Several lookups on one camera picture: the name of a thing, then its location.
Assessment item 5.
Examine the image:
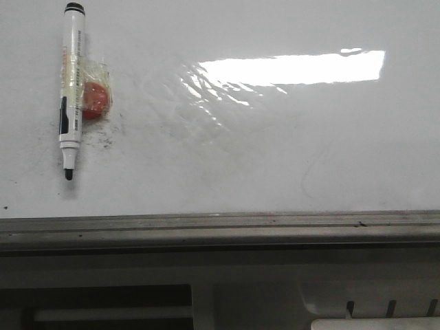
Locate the red round magnet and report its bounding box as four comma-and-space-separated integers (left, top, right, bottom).
82, 81, 109, 120

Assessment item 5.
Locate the white black whiteboard marker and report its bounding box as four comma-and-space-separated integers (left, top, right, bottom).
58, 2, 86, 181

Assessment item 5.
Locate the white whiteboard surface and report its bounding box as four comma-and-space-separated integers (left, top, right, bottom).
1, 1, 439, 218

